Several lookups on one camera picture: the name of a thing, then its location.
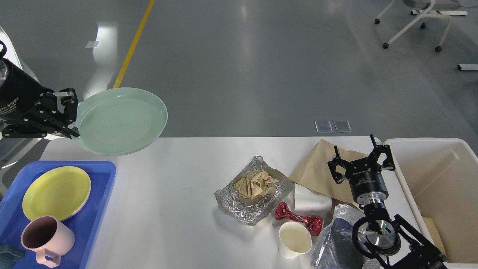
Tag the yellow plate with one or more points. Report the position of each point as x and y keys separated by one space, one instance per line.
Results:
x=61 y=192

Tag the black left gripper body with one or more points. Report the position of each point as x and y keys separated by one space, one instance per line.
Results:
x=20 y=93

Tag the pink mug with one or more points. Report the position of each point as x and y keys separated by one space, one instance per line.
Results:
x=49 y=238

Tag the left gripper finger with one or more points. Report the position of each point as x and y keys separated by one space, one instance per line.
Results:
x=31 y=129
x=58 y=108

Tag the brown paper bag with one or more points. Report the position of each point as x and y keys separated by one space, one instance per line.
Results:
x=313 y=173

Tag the beige waste bin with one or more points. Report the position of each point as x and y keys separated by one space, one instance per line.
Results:
x=439 y=177

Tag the crumpled aluminium foil tray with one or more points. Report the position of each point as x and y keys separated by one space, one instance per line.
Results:
x=250 y=212

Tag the red foil wrapper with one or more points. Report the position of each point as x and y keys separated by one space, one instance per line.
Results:
x=313 y=223

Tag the white office chair right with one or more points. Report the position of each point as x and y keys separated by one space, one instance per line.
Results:
x=422 y=10

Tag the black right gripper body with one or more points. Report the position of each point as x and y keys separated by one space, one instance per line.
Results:
x=365 y=180

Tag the blue plastic tray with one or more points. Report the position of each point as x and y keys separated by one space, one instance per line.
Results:
x=85 y=224

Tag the white bar on floor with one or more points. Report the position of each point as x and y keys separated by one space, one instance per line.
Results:
x=467 y=67

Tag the white napkin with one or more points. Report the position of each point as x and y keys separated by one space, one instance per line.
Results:
x=308 y=202

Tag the light green plate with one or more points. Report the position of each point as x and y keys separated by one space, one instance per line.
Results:
x=120 y=121

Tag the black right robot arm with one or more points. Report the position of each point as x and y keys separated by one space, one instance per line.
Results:
x=394 y=243

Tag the white paper cup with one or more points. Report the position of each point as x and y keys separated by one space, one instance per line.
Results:
x=295 y=240

